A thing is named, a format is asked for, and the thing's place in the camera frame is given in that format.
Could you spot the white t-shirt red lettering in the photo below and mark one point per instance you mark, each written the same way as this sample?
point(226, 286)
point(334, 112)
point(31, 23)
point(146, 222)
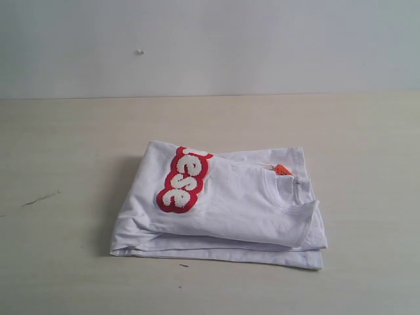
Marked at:
point(246, 207)

